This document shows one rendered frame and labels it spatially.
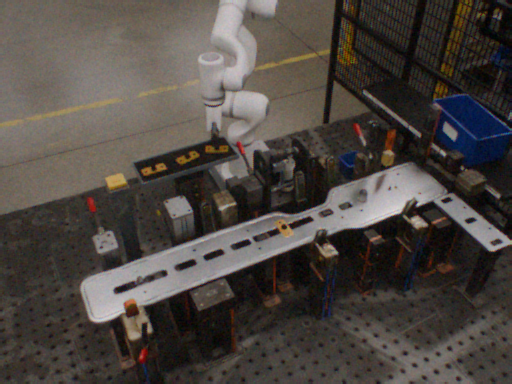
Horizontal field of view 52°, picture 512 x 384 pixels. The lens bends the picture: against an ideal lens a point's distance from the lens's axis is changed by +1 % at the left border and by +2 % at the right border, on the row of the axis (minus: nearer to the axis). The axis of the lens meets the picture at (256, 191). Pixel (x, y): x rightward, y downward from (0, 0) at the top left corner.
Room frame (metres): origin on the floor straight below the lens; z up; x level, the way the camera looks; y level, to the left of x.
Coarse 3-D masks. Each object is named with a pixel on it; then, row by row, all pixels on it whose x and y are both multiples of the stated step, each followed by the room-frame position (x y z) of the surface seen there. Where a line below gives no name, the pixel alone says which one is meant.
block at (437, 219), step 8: (424, 216) 1.38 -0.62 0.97; (432, 216) 1.38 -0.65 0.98; (440, 216) 1.38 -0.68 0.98; (432, 224) 1.34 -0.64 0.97; (440, 224) 1.33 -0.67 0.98; (448, 224) 1.34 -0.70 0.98; (432, 232) 1.33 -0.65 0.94; (440, 232) 1.32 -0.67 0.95; (448, 232) 1.34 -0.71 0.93; (432, 240) 1.32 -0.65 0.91; (440, 240) 1.33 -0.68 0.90; (424, 248) 1.35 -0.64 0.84; (432, 248) 1.33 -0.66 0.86; (440, 248) 1.35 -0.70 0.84; (424, 256) 1.34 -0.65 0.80; (432, 256) 1.33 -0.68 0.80; (424, 264) 1.32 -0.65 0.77; (432, 264) 1.34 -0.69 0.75; (424, 272) 1.32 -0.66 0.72; (432, 272) 1.33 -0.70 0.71
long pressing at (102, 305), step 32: (352, 192) 1.49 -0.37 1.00; (384, 192) 1.49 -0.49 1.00; (416, 192) 1.49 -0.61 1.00; (256, 224) 1.31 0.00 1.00; (320, 224) 1.31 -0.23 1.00; (352, 224) 1.32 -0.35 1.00; (160, 256) 1.16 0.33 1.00; (192, 256) 1.16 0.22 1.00; (224, 256) 1.16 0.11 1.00; (256, 256) 1.16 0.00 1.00; (96, 288) 1.03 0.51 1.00; (160, 288) 1.03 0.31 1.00; (96, 320) 0.91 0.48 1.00
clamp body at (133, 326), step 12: (144, 312) 0.90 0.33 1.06; (132, 324) 0.85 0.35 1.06; (144, 324) 0.86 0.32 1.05; (132, 336) 0.82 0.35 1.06; (144, 336) 0.85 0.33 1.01; (132, 348) 0.80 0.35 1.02; (156, 348) 0.83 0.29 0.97; (132, 360) 0.88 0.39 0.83; (156, 360) 0.84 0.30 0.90; (144, 372) 0.83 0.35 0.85; (156, 372) 0.84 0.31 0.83
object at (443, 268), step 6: (444, 216) 1.40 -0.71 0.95; (450, 228) 1.37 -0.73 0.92; (456, 228) 1.38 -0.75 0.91; (450, 234) 1.37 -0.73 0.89; (456, 234) 1.38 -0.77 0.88; (450, 240) 1.37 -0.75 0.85; (444, 246) 1.37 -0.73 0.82; (450, 246) 1.38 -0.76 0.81; (444, 252) 1.37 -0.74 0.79; (438, 258) 1.38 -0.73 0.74; (444, 258) 1.37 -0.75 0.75; (438, 264) 1.37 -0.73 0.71; (444, 264) 1.38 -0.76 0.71; (438, 270) 1.35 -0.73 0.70; (444, 270) 1.35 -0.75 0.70; (450, 270) 1.35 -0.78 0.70
